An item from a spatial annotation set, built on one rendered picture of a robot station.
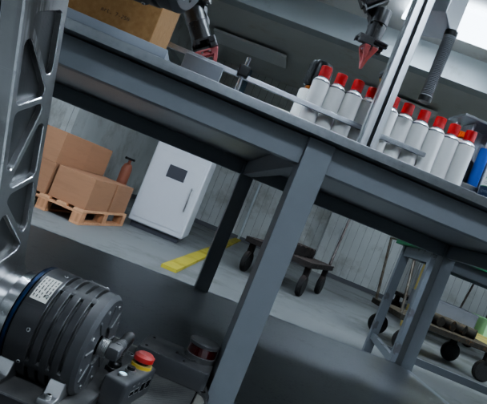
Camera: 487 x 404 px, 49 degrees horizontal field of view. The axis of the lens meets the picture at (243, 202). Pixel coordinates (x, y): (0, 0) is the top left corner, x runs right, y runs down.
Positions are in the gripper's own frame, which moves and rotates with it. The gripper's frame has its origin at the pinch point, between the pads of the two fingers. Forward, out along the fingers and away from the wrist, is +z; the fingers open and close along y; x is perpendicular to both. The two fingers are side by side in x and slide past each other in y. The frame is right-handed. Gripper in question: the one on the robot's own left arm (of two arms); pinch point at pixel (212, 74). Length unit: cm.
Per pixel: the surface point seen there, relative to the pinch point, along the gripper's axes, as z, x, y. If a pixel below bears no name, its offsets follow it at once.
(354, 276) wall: 297, -231, 800
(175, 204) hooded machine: 51, 32, 407
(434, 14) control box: 4, -60, -15
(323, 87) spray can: 12.9, -28.7, -3.2
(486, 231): 56, -43, -44
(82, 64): -2, 29, -43
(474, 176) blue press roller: 51, -68, 2
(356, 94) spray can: 17.5, -37.2, -3.7
